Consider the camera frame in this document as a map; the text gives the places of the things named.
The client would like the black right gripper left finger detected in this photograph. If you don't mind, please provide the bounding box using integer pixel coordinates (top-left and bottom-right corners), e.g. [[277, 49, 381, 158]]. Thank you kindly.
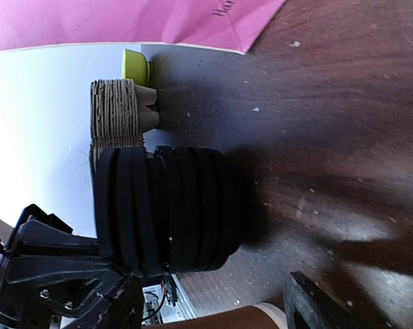
[[68, 275, 144, 328]]

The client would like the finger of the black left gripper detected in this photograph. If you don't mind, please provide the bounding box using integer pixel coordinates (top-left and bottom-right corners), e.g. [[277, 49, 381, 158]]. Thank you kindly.
[[7, 204, 99, 257], [5, 256, 125, 315]]

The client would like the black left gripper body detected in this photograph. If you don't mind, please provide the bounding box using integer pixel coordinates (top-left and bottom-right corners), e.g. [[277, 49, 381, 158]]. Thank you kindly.
[[0, 207, 32, 328]]

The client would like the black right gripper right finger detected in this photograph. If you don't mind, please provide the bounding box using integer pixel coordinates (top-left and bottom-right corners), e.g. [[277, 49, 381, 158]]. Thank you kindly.
[[283, 271, 376, 329]]

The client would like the single brown paper cup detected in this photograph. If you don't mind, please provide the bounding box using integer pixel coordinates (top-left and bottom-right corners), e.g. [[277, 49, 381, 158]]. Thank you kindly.
[[151, 303, 288, 329]]

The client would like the stack of black cup lids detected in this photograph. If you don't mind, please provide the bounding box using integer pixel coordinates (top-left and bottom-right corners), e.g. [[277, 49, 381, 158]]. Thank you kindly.
[[93, 146, 250, 278]]

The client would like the stack of cardboard cup carriers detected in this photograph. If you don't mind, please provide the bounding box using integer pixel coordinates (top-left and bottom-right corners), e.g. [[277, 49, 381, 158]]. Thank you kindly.
[[90, 79, 160, 176]]

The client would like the lime green bowl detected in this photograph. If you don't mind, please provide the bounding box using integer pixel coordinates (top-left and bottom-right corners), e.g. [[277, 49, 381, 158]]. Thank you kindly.
[[121, 49, 151, 87]]

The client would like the pink and white paper bag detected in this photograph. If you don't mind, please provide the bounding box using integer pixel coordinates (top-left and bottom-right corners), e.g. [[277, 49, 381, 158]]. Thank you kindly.
[[0, 0, 284, 53]]

